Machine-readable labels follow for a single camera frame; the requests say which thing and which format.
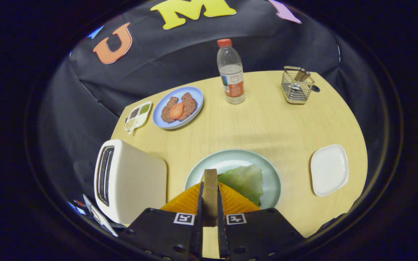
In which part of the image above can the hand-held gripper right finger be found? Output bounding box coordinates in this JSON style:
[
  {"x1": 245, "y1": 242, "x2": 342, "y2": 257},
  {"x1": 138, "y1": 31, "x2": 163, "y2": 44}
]
[{"x1": 217, "y1": 182, "x2": 306, "y2": 261}]

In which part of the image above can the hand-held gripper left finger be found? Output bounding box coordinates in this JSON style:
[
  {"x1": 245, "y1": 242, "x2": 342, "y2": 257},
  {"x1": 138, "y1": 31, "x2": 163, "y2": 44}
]
[{"x1": 118, "y1": 181, "x2": 204, "y2": 261}]

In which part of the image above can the dark brown toast slice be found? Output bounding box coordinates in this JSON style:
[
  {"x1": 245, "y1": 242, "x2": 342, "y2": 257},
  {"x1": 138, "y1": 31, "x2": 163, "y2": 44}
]
[{"x1": 201, "y1": 169, "x2": 219, "y2": 227}]

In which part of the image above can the green lettuce leaf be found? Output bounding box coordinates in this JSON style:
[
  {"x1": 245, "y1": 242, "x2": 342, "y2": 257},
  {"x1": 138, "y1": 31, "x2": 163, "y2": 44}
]
[{"x1": 217, "y1": 164, "x2": 264, "y2": 207}]

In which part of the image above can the white toaster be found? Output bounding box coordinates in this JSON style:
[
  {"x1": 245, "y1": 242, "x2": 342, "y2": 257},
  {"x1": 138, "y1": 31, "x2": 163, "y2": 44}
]
[{"x1": 94, "y1": 139, "x2": 168, "y2": 224}]

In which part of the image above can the pale green round plate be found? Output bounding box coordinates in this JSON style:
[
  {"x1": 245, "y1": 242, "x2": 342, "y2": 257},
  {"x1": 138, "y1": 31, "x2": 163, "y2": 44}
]
[{"x1": 184, "y1": 149, "x2": 282, "y2": 210}]

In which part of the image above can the white printed sheet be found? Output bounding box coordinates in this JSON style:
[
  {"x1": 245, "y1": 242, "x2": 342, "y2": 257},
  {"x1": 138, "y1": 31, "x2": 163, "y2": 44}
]
[{"x1": 83, "y1": 195, "x2": 118, "y2": 237}]

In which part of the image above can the brown meat patty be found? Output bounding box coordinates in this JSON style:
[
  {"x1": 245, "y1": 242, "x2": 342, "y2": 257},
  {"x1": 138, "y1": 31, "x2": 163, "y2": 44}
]
[
  {"x1": 161, "y1": 96, "x2": 179, "y2": 124},
  {"x1": 180, "y1": 92, "x2": 198, "y2": 122}
]

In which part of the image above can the red tomato slice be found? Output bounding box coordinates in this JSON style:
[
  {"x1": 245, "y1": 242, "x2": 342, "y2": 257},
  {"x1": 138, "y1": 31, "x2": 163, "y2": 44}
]
[{"x1": 169, "y1": 102, "x2": 185, "y2": 120}]

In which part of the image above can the white divided seasoning tray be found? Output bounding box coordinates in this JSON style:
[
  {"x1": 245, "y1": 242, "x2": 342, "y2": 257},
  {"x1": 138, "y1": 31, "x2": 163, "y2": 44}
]
[{"x1": 124, "y1": 101, "x2": 152, "y2": 133}]

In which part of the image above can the white square dish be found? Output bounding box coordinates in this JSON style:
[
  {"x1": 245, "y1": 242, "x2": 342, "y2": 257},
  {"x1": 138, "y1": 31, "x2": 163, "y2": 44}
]
[{"x1": 310, "y1": 144, "x2": 349, "y2": 197}]

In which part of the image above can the blue round plate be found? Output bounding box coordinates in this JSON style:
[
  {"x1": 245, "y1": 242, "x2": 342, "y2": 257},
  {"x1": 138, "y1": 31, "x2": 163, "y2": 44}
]
[{"x1": 152, "y1": 86, "x2": 204, "y2": 130}]

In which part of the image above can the clear red-capped water bottle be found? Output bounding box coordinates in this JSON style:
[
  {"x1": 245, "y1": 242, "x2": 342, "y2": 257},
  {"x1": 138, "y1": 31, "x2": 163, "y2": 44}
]
[{"x1": 216, "y1": 38, "x2": 246, "y2": 105}]

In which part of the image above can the black backdrop cloth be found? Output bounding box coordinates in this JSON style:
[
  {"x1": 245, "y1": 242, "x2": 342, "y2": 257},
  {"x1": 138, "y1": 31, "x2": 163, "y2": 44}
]
[{"x1": 37, "y1": 0, "x2": 389, "y2": 218}]

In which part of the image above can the metal wire basket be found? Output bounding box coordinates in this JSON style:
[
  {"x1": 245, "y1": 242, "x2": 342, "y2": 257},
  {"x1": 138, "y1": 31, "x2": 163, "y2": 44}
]
[{"x1": 281, "y1": 66, "x2": 315, "y2": 105}]

